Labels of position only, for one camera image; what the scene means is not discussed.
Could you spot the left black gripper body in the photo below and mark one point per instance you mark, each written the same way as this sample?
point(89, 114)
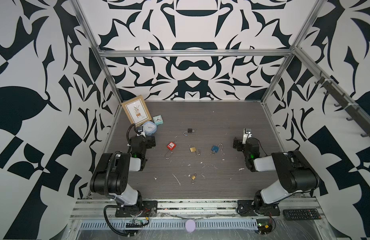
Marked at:
point(147, 141)

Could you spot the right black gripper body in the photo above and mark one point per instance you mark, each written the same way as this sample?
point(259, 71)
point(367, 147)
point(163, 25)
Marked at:
point(238, 144)

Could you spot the red padlock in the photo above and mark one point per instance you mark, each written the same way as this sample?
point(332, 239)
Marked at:
point(171, 146)

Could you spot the small black padlock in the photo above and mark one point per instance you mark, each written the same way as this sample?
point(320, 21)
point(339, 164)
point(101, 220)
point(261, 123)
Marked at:
point(189, 131)

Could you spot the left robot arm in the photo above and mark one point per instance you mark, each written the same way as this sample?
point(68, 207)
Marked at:
point(110, 177)

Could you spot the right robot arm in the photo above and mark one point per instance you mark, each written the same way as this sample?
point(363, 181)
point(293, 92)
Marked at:
point(295, 174)

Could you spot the blue square alarm clock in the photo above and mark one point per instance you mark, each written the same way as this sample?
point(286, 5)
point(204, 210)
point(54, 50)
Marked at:
point(150, 128)

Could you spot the green square alarm clock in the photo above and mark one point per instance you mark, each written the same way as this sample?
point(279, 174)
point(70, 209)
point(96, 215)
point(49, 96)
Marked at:
point(158, 120)

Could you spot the blue padlock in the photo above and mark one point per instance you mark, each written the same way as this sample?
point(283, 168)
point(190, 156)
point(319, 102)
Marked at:
point(215, 149)

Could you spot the right circuit board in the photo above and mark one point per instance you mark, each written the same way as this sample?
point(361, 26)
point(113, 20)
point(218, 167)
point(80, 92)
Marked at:
point(265, 227)

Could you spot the circuit board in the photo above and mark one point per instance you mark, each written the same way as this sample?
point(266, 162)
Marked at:
point(138, 223)
point(265, 227)

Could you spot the left circuit board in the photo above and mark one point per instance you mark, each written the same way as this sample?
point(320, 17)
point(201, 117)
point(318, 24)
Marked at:
point(138, 223)

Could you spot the black remote control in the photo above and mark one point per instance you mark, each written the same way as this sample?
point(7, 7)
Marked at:
point(301, 214)

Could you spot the purple round lid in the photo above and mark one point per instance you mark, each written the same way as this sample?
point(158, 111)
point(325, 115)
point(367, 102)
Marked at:
point(190, 225)

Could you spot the black coat hook rack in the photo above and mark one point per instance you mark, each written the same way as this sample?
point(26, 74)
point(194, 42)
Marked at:
point(344, 102)

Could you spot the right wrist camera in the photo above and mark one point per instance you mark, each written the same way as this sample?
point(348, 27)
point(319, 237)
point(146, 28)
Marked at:
point(247, 134)

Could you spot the wooden picture frame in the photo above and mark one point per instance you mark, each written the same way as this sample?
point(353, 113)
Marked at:
point(137, 111)

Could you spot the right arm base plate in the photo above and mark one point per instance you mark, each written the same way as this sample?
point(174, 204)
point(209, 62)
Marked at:
point(248, 208)

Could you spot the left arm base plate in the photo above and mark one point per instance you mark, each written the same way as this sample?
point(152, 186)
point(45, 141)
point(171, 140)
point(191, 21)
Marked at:
point(142, 209)

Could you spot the white slotted cable duct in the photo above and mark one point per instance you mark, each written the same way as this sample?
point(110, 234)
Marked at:
point(175, 224)

